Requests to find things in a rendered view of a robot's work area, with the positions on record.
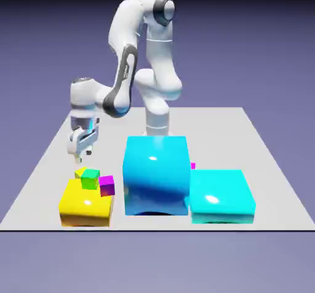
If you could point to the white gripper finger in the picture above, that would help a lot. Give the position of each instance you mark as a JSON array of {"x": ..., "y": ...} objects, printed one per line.
[
  {"x": 78, "y": 159},
  {"x": 87, "y": 152}
]

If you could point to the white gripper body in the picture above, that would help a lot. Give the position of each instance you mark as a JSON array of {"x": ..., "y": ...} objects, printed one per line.
[{"x": 82, "y": 140}]

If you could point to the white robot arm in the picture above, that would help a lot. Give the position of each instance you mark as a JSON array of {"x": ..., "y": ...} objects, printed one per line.
[{"x": 157, "y": 51}]

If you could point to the small yellow cube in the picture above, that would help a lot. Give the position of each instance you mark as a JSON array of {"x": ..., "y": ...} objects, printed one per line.
[{"x": 80, "y": 172}]

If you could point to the small green cube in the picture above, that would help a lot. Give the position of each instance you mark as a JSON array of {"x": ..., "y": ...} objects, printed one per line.
[{"x": 90, "y": 179}]

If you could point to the small purple cube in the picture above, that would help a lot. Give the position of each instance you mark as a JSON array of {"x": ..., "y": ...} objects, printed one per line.
[{"x": 107, "y": 186}]

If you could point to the small magenta cube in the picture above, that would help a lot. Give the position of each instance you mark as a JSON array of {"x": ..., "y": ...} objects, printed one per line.
[{"x": 193, "y": 166}]

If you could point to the large yellow box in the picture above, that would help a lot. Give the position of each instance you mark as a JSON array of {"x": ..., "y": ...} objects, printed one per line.
[{"x": 85, "y": 204}]

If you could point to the large blue box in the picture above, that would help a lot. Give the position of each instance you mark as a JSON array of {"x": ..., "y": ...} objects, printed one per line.
[{"x": 155, "y": 174}]

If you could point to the large cyan box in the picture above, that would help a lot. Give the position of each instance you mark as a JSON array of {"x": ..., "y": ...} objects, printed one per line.
[{"x": 221, "y": 197}]

